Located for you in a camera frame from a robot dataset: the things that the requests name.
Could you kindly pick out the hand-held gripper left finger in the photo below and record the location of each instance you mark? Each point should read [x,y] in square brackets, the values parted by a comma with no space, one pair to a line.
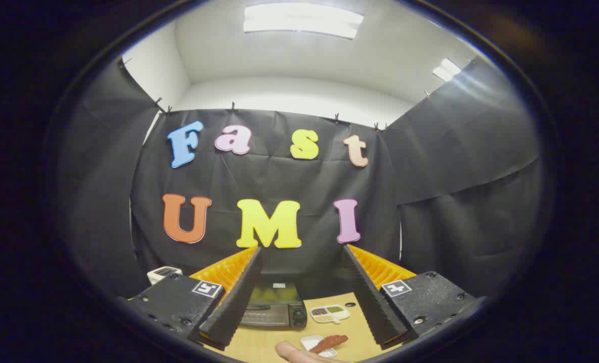
[239,297]

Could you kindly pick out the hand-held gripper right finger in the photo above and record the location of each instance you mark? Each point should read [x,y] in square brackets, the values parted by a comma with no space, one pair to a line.
[370,297]

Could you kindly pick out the black toaster oven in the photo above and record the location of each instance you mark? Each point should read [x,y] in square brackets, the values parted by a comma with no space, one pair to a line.
[274,307]

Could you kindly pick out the red meat slice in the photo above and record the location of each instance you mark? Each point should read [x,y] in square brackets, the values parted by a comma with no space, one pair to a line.
[329,343]

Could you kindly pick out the white bread toaster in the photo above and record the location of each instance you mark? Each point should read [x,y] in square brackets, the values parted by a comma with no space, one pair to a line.
[160,275]

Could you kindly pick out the white divided spice dish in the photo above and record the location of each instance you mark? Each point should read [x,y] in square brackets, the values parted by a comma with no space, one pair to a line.
[329,312]

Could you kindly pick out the small white ribbed tray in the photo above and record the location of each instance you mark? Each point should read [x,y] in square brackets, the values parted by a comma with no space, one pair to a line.
[309,343]

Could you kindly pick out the small ceiling light panel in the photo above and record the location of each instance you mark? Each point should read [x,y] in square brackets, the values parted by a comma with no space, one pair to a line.
[446,69]

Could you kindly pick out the large ceiling light panel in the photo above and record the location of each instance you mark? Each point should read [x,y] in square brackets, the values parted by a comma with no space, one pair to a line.
[302,20]

